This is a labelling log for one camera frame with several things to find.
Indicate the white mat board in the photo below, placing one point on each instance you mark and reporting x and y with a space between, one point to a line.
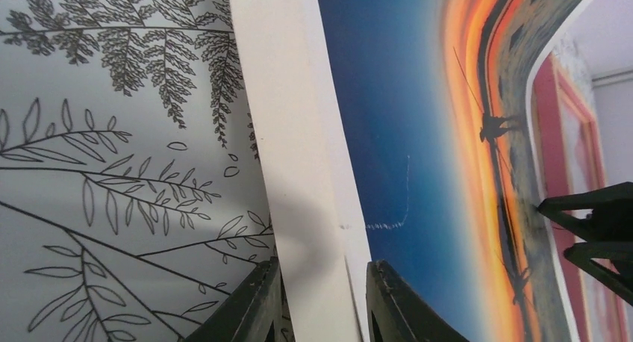
316 215

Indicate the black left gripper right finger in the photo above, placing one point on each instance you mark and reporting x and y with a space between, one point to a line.
395 312

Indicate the pink wooden picture frame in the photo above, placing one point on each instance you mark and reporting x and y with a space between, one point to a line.
570 158

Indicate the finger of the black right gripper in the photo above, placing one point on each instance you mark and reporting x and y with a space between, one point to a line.
608 262
604 214

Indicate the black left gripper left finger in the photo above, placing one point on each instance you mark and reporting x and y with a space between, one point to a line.
254 311

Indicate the sunset photo print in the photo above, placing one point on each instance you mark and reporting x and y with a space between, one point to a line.
435 101

